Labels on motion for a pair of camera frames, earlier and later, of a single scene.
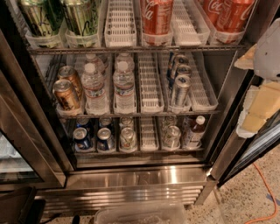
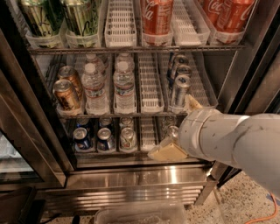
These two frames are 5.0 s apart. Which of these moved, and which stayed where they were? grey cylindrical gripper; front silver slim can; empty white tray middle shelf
Moved: grey cylindrical gripper
Stayed: front silver slim can; empty white tray middle shelf
